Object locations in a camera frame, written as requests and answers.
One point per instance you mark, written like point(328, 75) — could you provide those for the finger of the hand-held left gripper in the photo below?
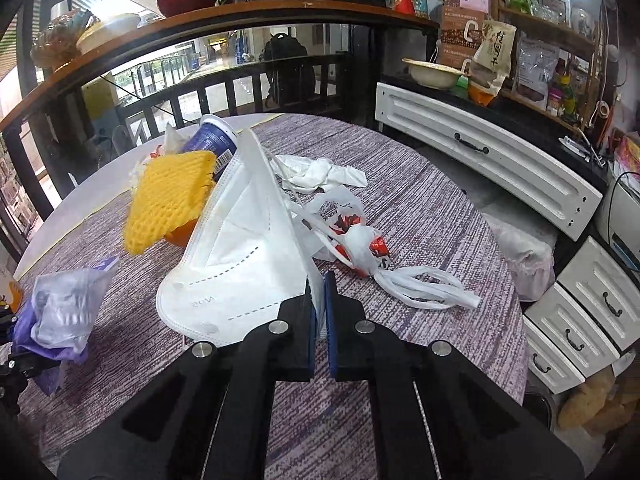
point(22, 366)

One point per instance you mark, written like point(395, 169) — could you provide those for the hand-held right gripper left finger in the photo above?
point(311, 350)

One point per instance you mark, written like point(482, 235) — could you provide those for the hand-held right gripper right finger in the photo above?
point(330, 340)

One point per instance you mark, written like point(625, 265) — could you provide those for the purple plastic bag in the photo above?
point(60, 305)

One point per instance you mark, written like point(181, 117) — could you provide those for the white red-printed plastic bag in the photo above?
point(360, 240)

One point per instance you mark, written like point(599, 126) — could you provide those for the white face mask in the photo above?
point(240, 260)

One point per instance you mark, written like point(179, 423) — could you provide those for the purple woven tablecloth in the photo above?
point(425, 210)

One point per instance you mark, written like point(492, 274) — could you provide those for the crumpled white tissue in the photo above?
point(320, 172)

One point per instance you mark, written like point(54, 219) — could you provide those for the orange fruit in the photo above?
point(182, 236)

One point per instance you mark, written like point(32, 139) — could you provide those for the yellow foam fruit net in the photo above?
point(160, 200)

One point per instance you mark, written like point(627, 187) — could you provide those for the blue white cup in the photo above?
point(210, 140)

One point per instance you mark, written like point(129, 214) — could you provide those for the long white drawer cabinet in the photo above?
point(500, 160)

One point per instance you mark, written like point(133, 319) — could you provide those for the white crumpled paper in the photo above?
point(174, 140)

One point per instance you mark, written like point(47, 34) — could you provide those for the white three-drawer cabinet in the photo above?
point(590, 305)

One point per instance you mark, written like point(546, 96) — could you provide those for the tan sack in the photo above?
point(595, 402)

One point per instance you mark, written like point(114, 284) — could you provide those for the black backpack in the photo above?
point(287, 70)

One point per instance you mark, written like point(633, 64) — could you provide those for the beige bowl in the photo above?
point(432, 75)

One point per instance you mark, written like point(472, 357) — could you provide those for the black wooden railing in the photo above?
point(160, 105)

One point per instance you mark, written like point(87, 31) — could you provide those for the beige and orange snack bag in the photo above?
point(492, 60)

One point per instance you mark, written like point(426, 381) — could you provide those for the plastic wrapped brown ornament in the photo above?
point(57, 42)

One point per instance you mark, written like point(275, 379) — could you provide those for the brown printed cardboard box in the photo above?
point(457, 30)

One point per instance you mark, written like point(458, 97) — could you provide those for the dark food packet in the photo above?
point(535, 72)

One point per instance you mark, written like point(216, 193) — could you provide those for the cream bowl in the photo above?
point(107, 32)

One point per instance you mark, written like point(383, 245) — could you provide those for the curved wooden ledge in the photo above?
point(200, 17)

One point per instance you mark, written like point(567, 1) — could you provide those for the dark lidded jar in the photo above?
point(421, 2)

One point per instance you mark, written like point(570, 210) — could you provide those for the wooden shelf rack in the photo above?
point(550, 27)

